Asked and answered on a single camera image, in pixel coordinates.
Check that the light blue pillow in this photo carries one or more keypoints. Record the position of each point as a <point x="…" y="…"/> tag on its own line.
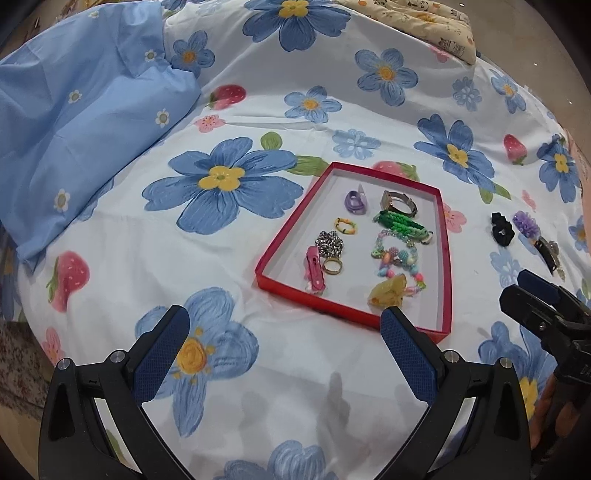
<point x="69" y="138"/>

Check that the black silver glitter hair clip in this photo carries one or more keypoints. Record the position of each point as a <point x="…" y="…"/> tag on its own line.
<point x="549" y="256"/>

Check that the beige patterned quilt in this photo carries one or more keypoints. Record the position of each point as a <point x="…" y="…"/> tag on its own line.
<point x="415" y="23"/>

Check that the floral strawberry bed sheet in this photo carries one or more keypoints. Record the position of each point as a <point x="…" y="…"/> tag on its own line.
<point x="138" y="258"/>

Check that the black scrunchie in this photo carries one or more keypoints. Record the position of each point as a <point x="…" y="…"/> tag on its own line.
<point x="502" y="233"/>

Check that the purple scrunchie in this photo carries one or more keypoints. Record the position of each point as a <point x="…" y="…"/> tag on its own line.
<point x="526" y="224"/>

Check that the pink hair clip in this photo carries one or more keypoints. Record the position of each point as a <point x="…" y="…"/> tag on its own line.
<point x="315" y="270"/>

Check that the yellow claw hair clip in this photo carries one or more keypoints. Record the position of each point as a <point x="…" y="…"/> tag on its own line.
<point x="388" y="290"/>

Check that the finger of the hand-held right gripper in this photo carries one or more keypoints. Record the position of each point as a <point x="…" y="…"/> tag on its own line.
<point x="526" y="309"/>
<point x="538" y="284"/>

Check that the red shallow tray box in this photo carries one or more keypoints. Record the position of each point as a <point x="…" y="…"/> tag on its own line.
<point x="295" y="258"/>

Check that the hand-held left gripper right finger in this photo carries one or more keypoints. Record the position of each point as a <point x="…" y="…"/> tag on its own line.
<point x="408" y="357"/>

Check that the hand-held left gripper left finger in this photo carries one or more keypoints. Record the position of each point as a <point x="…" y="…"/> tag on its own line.
<point x="161" y="357"/>

